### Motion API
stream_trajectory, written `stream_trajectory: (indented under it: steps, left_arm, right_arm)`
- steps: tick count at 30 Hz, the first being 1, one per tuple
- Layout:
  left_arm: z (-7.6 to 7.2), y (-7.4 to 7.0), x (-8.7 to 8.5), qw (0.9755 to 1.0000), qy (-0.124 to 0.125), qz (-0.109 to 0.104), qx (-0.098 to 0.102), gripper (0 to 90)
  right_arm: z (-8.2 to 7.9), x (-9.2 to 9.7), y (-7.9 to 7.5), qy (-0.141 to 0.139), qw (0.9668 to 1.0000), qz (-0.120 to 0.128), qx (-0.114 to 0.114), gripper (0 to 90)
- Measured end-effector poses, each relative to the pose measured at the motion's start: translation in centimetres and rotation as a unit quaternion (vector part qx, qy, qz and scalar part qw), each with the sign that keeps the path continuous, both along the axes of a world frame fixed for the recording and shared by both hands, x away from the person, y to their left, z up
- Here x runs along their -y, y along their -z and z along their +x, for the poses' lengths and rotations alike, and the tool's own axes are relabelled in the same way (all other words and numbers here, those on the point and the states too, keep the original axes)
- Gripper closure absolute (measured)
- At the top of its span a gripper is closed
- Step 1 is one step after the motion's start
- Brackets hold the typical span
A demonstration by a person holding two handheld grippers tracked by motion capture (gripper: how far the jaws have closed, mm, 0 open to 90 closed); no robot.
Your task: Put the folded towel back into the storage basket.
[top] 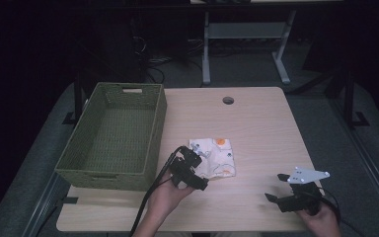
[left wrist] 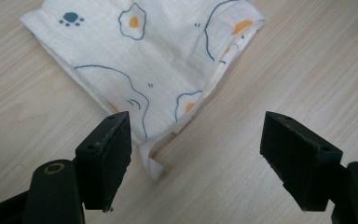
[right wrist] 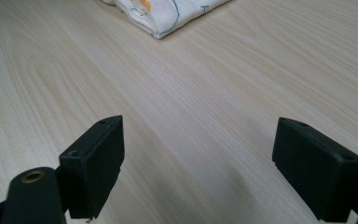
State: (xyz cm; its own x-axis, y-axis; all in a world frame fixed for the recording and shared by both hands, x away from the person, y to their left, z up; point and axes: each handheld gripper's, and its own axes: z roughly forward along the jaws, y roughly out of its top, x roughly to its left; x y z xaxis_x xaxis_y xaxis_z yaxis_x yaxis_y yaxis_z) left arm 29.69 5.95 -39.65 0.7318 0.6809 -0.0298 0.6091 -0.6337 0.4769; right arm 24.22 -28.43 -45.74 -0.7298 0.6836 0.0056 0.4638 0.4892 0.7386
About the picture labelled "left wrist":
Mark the white egg print cloth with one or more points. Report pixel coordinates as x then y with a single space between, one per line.
155 56

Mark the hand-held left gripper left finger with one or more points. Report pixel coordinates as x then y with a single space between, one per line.
105 165

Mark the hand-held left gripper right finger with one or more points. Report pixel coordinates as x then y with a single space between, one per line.
298 161

